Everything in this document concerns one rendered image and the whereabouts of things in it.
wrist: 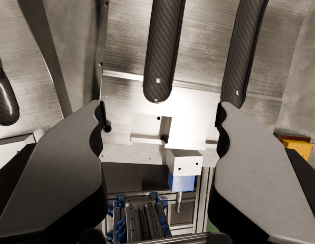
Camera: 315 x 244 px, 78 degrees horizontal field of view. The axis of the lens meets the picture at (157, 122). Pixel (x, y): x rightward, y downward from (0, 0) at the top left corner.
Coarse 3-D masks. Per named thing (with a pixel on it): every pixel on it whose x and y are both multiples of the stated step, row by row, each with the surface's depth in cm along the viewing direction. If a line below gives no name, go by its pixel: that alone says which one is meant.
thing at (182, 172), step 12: (168, 156) 36; (180, 156) 32; (192, 156) 33; (180, 168) 33; (192, 168) 33; (168, 180) 37; (180, 180) 35; (192, 180) 35; (180, 192) 36; (180, 204) 37
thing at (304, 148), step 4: (284, 140) 39; (288, 140) 39; (292, 140) 40; (284, 144) 39; (288, 144) 38; (292, 144) 38; (296, 144) 38; (300, 144) 39; (304, 144) 39; (308, 144) 39; (292, 148) 38; (296, 148) 39; (300, 148) 39; (304, 148) 39; (308, 148) 39; (300, 152) 39; (304, 152) 39; (308, 152) 40; (304, 156) 40; (308, 156) 40
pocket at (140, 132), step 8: (136, 120) 28; (144, 120) 28; (152, 120) 29; (160, 120) 29; (168, 120) 28; (136, 128) 28; (144, 128) 29; (152, 128) 29; (160, 128) 29; (168, 128) 28; (136, 136) 28; (144, 136) 29; (152, 136) 29; (160, 136) 29; (168, 136) 27
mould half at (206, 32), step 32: (128, 0) 22; (192, 0) 24; (224, 0) 24; (288, 0) 26; (128, 32) 23; (192, 32) 24; (224, 32) 25; (288, 32) 27; (128, 64) 24; (192, 64) 25; (224, 64) 26; (256, 64) 27; (288, 64) 28; (128, 96) 24; (192, 96) 26; (256, 96) 28; (128, 128) 25; (192, 128) 27
